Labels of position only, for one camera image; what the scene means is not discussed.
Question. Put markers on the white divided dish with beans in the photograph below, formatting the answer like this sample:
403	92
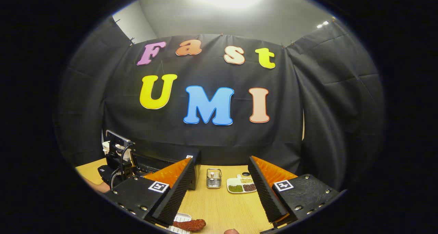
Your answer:
239	186

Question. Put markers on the white toaster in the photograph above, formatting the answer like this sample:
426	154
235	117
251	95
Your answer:
105	146

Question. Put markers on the black backdrop cloth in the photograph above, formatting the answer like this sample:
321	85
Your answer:
205	138

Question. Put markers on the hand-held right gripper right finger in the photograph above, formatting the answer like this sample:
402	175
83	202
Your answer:
265	193

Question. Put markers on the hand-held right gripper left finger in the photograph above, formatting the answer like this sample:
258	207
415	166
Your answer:
176	196

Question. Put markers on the black electric oven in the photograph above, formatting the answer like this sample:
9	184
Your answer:
164	155

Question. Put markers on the small ceiling light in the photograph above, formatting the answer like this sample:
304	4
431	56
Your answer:
322	24

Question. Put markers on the red-brown roast meat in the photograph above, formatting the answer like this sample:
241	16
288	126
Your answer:
190	224

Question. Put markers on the white plate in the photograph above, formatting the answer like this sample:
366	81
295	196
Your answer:
183	216

